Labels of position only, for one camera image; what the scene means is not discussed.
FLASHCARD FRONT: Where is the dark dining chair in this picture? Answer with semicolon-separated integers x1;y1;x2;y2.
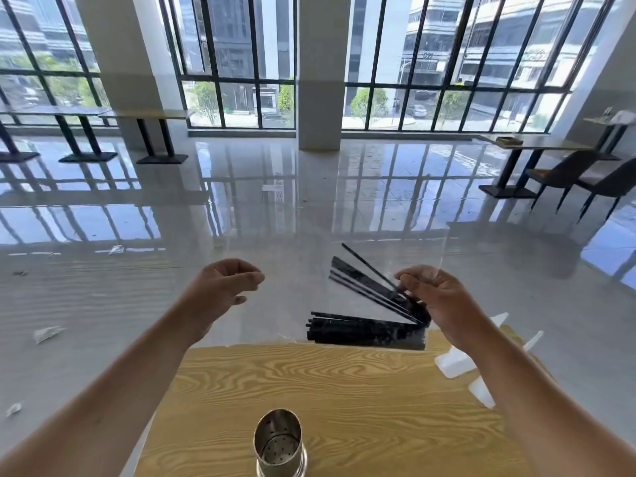
525;149;601;214
576;157;636;224

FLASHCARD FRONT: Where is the steel cylindrical holder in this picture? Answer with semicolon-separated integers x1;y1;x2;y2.
253;409;308;477

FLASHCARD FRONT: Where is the long table with black legs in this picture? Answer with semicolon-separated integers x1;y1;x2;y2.
99;109;195;166
0;105;118;164

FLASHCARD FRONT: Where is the person's left hand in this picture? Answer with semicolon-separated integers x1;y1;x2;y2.
186;258;266;343

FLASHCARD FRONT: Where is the person's right hand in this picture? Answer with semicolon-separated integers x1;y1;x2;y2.
395;264;480;353

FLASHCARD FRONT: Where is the wooden table with black pedestal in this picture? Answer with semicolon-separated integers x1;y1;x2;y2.
584;109;636;162
476;133;595;199

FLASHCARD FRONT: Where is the bunch of black straws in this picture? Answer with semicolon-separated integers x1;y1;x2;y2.
306;242;432;351

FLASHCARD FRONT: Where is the narrow white plastic stand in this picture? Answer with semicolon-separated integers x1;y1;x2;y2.
468;330;545;409

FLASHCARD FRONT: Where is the person's right forearm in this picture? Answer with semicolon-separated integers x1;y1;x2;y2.
447;312;636;477

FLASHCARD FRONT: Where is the clear plastic bag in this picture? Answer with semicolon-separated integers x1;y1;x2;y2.
297;223;451;352

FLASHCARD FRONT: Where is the black framed window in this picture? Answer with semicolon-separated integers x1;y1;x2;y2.
0;0;111;127
343;0;622;134
158;0;297;131

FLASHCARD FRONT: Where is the large crumpled white litter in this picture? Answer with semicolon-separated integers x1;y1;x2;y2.
32;325;66;345

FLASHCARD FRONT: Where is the wide white plastic stand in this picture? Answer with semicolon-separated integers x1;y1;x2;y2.
435;312;510;379

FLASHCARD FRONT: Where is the person's left forearm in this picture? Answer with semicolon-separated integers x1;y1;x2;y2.
0;302;205;477

